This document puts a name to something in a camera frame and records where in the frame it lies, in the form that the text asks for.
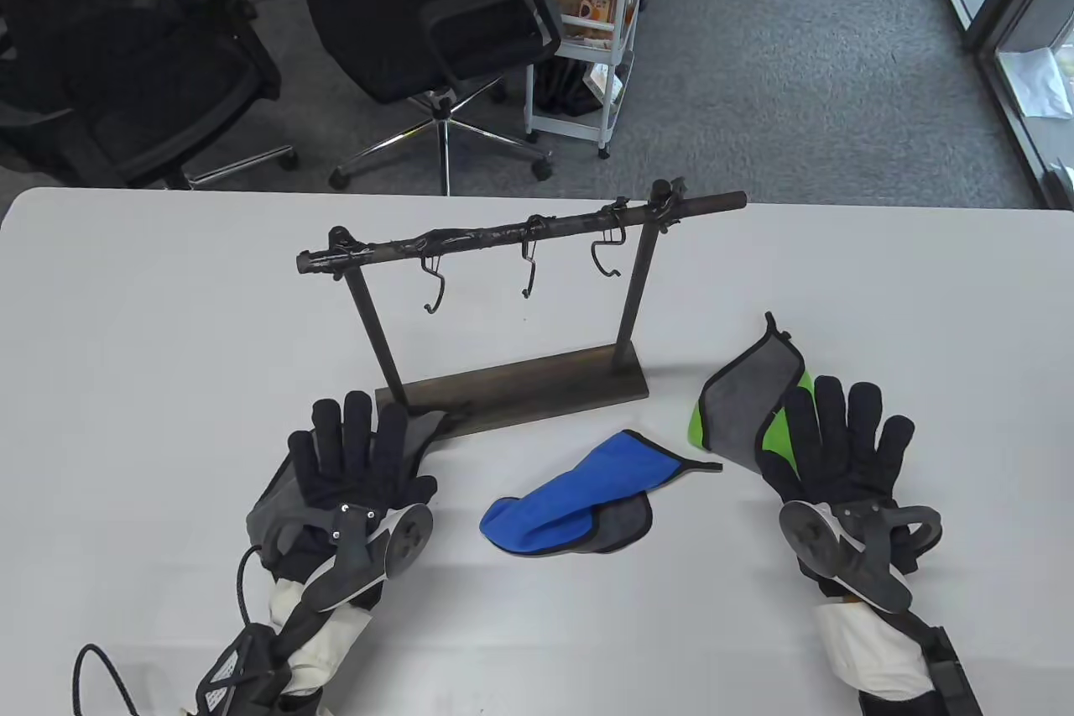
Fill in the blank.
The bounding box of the white paper sheet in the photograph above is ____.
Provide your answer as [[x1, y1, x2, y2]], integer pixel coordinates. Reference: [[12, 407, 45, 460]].
[[998, 49, 1074, 119]]

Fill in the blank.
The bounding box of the black cable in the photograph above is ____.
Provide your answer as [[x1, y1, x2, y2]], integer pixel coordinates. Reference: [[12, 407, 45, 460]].
[[71, 544, 265, 716]]

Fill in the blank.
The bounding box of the dark wooden hanging rack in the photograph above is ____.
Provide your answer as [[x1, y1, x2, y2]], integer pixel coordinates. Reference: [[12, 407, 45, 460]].
[[295, 179, 748, 440]]

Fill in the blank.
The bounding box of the black mesh office chair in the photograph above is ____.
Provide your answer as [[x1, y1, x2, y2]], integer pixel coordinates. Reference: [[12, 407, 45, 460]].
[[304, 0, 565, 196], [0, 0, 301, 191]]

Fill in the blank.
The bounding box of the black forearm sensor box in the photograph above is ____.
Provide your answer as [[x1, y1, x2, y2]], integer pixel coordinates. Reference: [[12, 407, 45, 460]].
[[910, 615, 983, 716], [195, 622, 290, 716]]

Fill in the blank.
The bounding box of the white rolling cart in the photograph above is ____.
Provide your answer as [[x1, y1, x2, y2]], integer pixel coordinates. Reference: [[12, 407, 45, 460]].
[[524, 0, 654, 159]]

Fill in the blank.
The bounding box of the person's left hand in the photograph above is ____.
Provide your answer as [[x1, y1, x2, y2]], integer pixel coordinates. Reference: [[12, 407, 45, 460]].
[[264, 390, 439, 580]]

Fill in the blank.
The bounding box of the grey VR controller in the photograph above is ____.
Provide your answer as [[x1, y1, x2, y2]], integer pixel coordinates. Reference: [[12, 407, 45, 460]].
[[300, 500, 435, 613], [779, 498, 942, 614]]

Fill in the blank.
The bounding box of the green grey hand towel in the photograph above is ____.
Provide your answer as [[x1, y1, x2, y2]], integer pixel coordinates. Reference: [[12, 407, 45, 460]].
[[246, 410, 450, 574], [690, 311, 815, 482]]

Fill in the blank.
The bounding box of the blue grey hand towel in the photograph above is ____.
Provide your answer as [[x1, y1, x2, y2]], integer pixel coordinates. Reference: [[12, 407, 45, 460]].
[[479, 431, 724, 557]]

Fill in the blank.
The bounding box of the person's right hand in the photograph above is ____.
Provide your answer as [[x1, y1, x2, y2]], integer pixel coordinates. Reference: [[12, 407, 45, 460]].
[[758, 376, 915, 503]]

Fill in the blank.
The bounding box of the black bag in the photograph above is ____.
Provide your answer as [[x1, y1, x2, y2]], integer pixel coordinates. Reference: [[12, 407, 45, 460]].
[[535, 60, 607, 117]]

